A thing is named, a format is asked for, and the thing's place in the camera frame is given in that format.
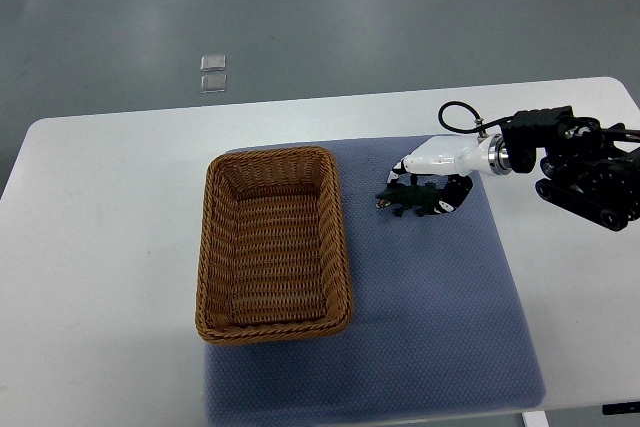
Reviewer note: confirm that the upper metal floor plate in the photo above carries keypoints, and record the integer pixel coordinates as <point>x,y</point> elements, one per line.
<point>213,62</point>

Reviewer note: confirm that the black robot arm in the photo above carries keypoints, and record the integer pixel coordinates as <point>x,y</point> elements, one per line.
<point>585,172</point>

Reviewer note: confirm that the black table control panel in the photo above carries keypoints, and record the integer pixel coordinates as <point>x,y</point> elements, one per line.
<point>621,408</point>

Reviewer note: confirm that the brown wicker basket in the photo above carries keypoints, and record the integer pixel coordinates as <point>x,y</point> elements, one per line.
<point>273,262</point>

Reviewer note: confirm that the blue grey fabric mat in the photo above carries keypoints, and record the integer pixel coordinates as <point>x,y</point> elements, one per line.
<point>438,327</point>

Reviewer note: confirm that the white table leg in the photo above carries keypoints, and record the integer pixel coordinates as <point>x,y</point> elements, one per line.
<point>535,419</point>

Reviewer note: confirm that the dark green toy crocodile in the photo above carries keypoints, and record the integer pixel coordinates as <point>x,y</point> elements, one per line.
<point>421,198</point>

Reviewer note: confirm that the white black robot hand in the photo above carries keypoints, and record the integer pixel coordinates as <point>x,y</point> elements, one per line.
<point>448,162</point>

